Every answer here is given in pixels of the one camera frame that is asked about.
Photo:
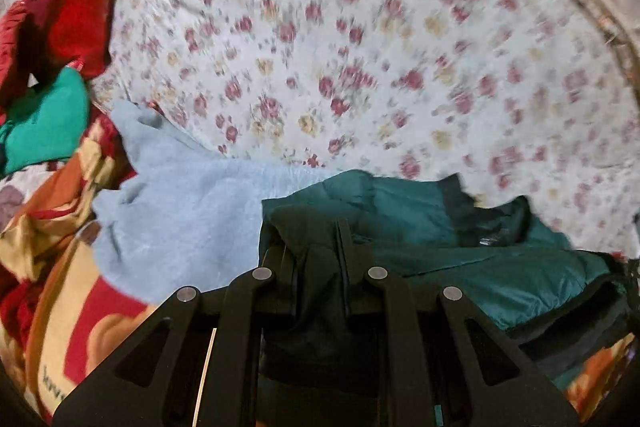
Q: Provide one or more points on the red garment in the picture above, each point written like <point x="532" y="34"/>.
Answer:
<point x="40" y="37"/>

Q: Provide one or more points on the light blue fleece garment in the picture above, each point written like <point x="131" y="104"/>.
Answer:
<point x="188" y="217"/>

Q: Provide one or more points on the bright green garment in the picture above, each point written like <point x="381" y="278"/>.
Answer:
<point x="45" y="124"/>

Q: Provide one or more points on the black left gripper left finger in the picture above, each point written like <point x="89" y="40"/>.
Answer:
<point x="193" y="362"/>

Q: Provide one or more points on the orange red patterned blanket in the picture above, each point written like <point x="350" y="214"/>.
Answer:
<point x="60" y="318"/>

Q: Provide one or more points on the green quilted puffer jacket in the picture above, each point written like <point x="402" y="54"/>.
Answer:
<point x="558" y="304"/>

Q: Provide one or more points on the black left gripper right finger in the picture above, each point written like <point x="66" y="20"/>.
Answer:
<point x="427" y="356"/>

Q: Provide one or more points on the floral white bed quilt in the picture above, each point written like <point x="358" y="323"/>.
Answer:
<point x="518" y="97"/>

